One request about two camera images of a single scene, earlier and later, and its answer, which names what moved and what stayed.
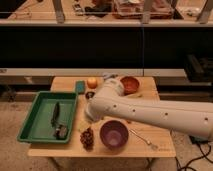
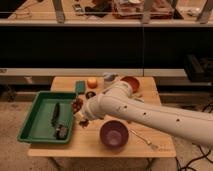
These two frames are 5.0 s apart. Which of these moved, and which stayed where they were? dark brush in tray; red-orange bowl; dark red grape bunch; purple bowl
Moved: dark red grape bunch
Stayed: purple bowl; dark brush in tray; red-orange bowl
